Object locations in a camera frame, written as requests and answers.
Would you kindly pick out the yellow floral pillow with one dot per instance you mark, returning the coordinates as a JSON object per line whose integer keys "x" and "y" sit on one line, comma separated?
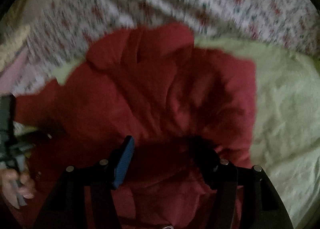
{"x": 12, "y": 45}

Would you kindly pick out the small-floral white duvet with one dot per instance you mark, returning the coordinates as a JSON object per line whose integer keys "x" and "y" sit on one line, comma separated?
{"x": 65, "y": 28}

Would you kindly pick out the red quilted puffer coat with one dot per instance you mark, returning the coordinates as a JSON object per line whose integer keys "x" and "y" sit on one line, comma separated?
{"x": 154, "y": 85}

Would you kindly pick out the person's left hand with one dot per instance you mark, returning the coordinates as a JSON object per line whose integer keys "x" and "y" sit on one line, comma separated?
{"x": 16, "y": 186}

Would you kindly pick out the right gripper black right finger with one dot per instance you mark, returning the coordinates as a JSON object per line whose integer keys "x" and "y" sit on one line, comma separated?
{"x": 220, "y": 175}

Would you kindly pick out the pink pillow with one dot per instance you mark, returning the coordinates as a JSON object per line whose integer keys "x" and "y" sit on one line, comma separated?
{"x": 12, "y": 73}

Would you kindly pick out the light green bed sheet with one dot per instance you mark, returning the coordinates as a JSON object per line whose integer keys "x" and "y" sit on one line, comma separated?
{"x": 285, "y": 135}

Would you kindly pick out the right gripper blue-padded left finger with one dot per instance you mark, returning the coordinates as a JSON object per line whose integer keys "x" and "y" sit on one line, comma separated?
{"x": 116, "y": 165}

